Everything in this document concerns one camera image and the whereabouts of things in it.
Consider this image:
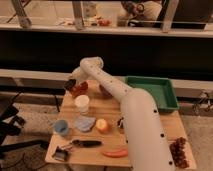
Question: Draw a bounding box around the black office chair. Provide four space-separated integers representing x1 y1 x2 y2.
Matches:
0 96 49 159

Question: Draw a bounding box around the white cup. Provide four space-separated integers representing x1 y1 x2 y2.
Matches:
74 95 90 114

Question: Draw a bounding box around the green plastic tray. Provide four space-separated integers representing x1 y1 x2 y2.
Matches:
125 76 179 113

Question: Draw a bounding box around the black eraser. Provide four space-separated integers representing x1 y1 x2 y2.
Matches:
64 79 76 91

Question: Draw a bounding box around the brown grape bunch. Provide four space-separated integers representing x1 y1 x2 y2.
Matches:
170 137 189 169

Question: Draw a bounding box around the black handled peeler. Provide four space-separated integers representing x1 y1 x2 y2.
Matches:
52 139 102 162

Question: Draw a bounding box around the blue cup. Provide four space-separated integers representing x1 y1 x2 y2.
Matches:
53 120 69 136

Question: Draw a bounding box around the blue crumpled cloth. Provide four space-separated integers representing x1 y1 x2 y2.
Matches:
74 116 96 132

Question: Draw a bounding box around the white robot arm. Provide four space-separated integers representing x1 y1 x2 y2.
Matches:
71 57 175 171

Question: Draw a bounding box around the red yellow apple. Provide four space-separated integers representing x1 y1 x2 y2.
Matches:
96 119 109 133

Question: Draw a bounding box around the red bowl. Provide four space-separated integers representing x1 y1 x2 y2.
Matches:
70 82 88 98

